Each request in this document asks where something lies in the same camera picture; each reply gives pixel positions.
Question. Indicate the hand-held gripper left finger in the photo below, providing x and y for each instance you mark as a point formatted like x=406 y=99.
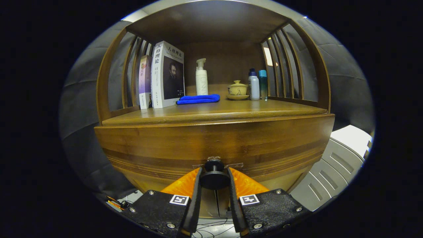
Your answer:
x=195 y=205

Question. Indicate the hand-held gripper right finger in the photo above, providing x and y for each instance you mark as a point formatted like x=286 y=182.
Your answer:
x=234 y=205

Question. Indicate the black drawer knob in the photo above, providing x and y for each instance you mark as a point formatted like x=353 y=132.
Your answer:
x=214 y=180

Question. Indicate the wooden drawer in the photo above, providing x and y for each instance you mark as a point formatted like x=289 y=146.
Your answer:
x=214 y=138

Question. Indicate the wooden cabinet door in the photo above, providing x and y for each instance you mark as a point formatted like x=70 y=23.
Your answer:
x=222 y=201
x=208 y=205

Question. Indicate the wooden countertop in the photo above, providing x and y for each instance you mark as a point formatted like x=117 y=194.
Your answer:
x=231 y=109

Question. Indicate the wooden cabinet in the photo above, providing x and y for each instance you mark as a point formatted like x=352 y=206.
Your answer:
x=211 y=19

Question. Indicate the orange and black device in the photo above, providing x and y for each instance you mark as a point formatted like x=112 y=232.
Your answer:
x=115 y=204

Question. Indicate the folded blue cloth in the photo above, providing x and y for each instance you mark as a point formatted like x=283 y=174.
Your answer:
x=198 y=99

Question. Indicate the yellow saucer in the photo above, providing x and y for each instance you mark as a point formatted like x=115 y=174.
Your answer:
x=238 y=97

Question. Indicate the yellow lidded teacup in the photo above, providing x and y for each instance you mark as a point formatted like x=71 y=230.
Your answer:
x=237 y=89

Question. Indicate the white bottle with blue cap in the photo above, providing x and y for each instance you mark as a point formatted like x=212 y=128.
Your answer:
x=254 y=87

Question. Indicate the white pump bottle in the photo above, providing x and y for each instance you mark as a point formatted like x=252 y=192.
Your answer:
x=201 y=82

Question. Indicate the teal bottle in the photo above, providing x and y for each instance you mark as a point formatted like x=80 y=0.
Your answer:
x=263 y=84

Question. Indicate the large white book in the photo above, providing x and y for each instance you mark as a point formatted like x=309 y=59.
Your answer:
x=168 y=76

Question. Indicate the white plastic box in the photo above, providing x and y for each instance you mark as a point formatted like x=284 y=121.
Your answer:
x=350 y=138

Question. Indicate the thin purple book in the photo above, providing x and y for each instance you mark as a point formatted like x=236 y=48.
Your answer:
x=144 y=79

